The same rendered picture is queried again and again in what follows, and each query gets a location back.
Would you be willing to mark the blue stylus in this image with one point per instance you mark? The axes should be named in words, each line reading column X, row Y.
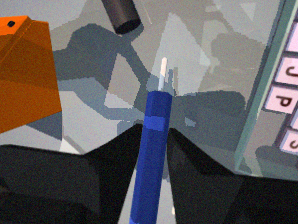
column 147, row 187

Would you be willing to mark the keyboard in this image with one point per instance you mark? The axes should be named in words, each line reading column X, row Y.
column 268, row 143

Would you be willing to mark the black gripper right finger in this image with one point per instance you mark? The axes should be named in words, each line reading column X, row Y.
column 206, row 192

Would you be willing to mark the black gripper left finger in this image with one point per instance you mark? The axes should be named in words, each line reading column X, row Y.
column 98, row 179

